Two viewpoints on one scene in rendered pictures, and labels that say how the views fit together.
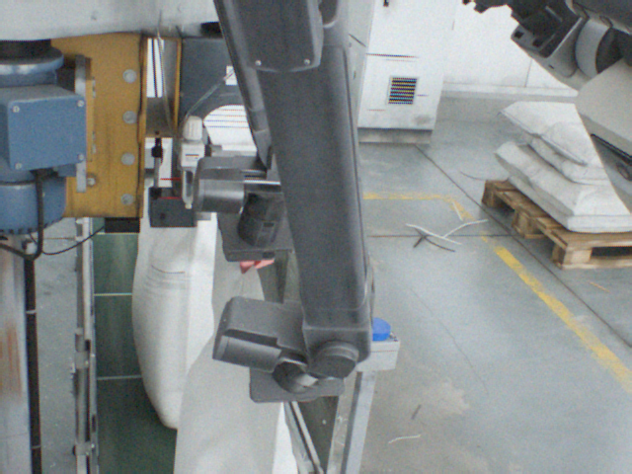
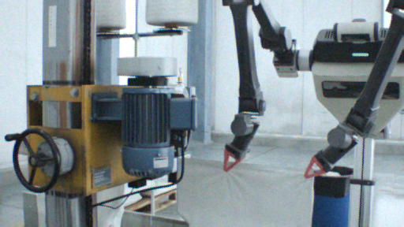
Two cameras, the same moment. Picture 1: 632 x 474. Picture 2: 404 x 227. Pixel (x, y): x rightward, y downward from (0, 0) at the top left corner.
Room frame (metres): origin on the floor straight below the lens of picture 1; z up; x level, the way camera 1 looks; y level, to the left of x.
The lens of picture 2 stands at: (0.00, 1.29, 1.35)
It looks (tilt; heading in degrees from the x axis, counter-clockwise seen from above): 4 degrees down; 314
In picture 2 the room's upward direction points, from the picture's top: 1 degrees clockwise
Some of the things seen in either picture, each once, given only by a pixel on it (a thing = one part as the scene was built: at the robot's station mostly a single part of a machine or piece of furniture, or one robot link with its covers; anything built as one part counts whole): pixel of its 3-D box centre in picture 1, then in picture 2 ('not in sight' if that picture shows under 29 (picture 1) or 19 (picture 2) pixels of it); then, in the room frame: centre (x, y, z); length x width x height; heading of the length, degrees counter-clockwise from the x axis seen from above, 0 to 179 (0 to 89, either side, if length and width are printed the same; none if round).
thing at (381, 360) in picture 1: (371, 345); not in sight; (1.26, -0.13, 0.81); 0.08 x 0.08 x 0.06; 18
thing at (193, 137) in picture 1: (193, 163); not in sight; (1.21, 0.21, 1.14); 0.05 x 0.04 x 0.16; 108
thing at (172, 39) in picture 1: (156, 71); not in sight; (1.33, 0.30, 1.26); 0.22 x 0.05 x 0.16; 18
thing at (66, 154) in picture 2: not in sight; (54, 156); (1.20, 0.66, 1.14); 0.11 x 0.06 x 0.11; 18
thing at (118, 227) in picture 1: (121, 222); (137, 183); (1.24, 0.34, 1.01); 0.06 x 0.04 x 0.02; 108
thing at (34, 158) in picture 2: not in sight; (35, 160); (1.18, 0.73, 1.13); 0.18 x 0.11 x 0.18; 18
